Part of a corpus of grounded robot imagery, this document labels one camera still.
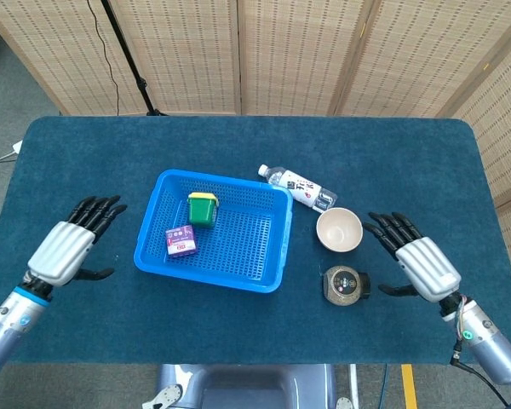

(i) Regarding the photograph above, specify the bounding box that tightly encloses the right black-silver robot hand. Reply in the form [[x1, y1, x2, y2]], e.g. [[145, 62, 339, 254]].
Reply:
[[363, 211, 463, 314]]

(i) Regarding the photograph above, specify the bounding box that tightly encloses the left black-silver robot hand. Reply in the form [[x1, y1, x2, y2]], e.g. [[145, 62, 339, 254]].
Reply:
[[23, 194, 128, 295]]

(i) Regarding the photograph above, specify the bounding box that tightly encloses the round jar with black cap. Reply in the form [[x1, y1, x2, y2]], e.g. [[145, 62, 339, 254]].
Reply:
[[322, 264, 371, 307]]

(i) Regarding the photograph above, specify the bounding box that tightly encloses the beige bowl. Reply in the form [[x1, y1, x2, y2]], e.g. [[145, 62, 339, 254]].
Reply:
[[316, 207, 364, 253]]

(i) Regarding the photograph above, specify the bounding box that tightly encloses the small purple box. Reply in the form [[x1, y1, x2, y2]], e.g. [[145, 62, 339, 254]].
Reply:
[[164, 224, 198, 258]]

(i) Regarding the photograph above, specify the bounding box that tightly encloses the green container with yellow lid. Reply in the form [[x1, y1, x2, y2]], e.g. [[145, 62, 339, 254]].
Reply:
[[187, 191, 221, 229]]

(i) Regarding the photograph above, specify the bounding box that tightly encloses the clear white-label water bottle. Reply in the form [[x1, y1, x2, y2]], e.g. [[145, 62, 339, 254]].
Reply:
[[257, 164, 339, 213]]

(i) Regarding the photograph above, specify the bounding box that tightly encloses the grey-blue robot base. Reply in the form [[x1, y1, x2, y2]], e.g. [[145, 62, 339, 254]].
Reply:
[[156, 363, 337, 409]]

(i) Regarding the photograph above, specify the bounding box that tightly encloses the blue perforated plastic basket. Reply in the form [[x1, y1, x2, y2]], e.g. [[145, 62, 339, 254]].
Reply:
[[134, 168, 294, 294]]

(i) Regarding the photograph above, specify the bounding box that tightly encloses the white floor strip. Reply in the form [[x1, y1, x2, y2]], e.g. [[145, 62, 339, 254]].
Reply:
[[348, 364, 361, 406]]

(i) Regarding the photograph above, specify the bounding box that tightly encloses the teal table mat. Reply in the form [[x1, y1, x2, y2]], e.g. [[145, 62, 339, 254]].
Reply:
[[0, 115, 502, 366]]

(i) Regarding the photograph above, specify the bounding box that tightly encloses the black tripod stand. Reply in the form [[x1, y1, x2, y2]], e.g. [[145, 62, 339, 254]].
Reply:
[[100, 0, 168, 117]]

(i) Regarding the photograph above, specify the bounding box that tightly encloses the bamboo folding screen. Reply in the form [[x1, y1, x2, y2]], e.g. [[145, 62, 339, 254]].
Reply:
[[0, 0, 511, 282]]

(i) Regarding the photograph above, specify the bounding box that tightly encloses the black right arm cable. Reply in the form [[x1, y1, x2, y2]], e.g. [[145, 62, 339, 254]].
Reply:
[[449, 353, 511, 408]]

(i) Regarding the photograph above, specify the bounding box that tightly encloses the blue floor cable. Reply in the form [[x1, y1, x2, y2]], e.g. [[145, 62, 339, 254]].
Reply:
[[377, 364, 389, 409]]

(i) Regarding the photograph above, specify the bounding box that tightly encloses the thin black hanging cable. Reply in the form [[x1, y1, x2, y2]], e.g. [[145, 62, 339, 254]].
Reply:
[[86, 0, 120, 116]]

